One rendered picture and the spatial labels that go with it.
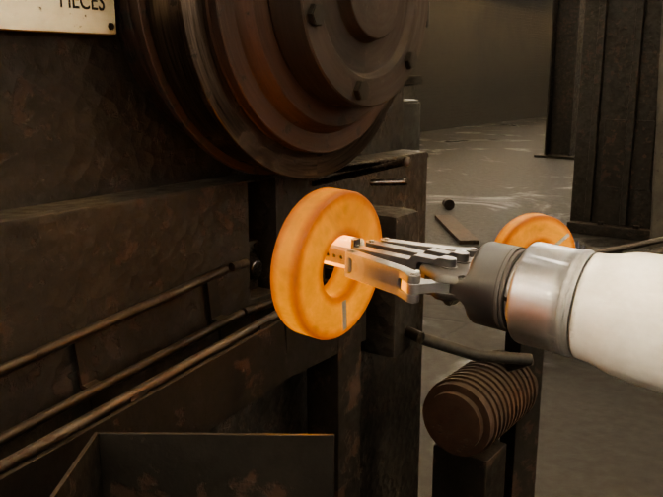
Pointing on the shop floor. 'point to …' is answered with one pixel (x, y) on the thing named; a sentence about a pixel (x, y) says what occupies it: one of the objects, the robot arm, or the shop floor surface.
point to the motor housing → (475, 426)
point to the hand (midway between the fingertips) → (331, 248)
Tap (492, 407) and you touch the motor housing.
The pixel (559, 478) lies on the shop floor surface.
